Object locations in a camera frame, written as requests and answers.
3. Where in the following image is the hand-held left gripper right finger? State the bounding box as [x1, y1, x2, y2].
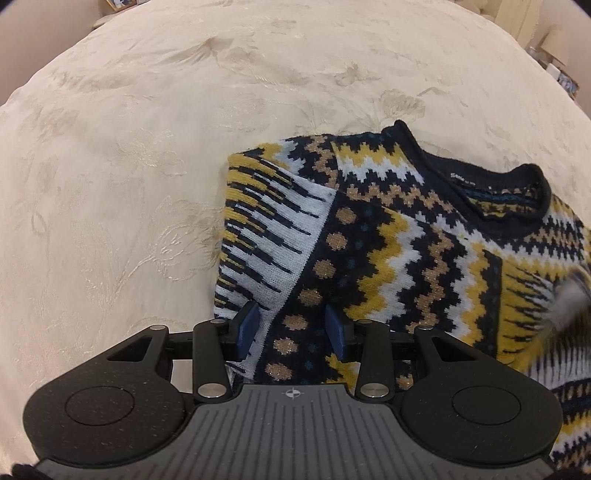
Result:
[325, 305, 468, 398]

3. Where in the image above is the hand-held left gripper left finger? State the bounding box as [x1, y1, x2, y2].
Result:
[105, 301, 260, 402]

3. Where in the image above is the patterned knit sweater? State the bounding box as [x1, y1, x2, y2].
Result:
[213, 119, 591, 472]

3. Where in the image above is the cream embroidered bedspread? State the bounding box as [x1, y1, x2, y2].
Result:
[0, 0, 591, 468]

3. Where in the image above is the small photo frame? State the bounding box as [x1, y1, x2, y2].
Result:
[556, 69, 581, 100]

